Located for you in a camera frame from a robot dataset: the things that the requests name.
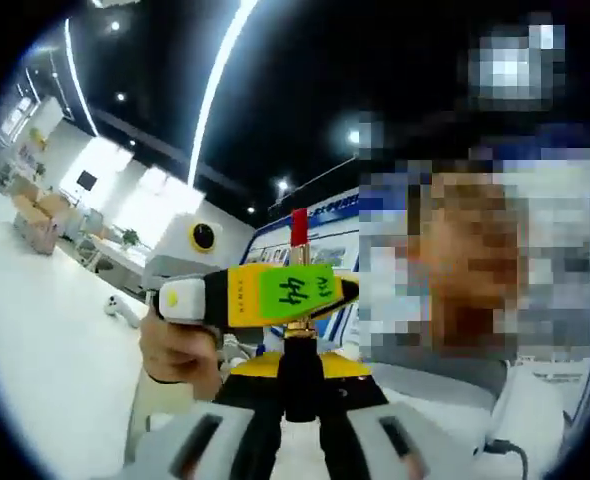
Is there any long straight ceiling light strip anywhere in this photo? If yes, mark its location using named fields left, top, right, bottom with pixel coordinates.
left=186, top=0, right=262, bottom=190

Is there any person's right hand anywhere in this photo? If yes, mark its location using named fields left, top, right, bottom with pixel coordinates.
left=138, top=310, right=225, bottom=400

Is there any yellow green wall decoration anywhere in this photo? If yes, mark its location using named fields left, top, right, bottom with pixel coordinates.
left=28, top=126, right=52, bottom=152

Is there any blue framed wall display board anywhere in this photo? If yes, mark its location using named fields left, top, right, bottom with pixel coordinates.
left=244, top=187, right=361, bottom=351

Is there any black and gold lipstick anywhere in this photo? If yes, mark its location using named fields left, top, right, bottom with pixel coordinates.
left=277, top=207, right=325, bottom=425

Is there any curved ceiling light strip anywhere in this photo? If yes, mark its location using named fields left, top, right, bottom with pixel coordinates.
left=63, top=17, right=100, bottom=137

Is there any black monitor on stand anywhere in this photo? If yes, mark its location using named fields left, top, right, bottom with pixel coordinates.
left=75, top=169, right=99, bottom=206

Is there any black device cable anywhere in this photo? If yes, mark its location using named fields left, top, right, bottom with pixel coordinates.
left=487, top=438, right=530, bottom=474

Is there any open cardboard box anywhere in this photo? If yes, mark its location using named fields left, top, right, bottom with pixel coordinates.
left=13, top=191, right=72, bottom=221
left=12, top=207, right=60, bottom=257

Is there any white handheld controller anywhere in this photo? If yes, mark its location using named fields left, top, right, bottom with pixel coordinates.
left=103, top=293, right=140, bottom=330

